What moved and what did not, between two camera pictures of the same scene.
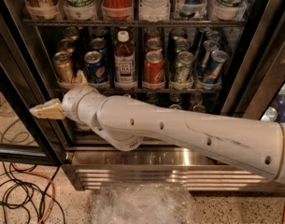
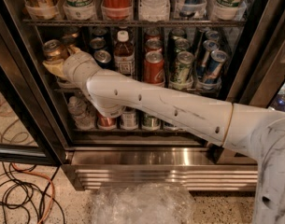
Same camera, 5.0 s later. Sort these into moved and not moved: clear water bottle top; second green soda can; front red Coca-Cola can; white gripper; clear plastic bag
Moved: white gripper
Not moved: front red Coca-Cola can; second green soda can; clear plastic bag; clear water bottle top
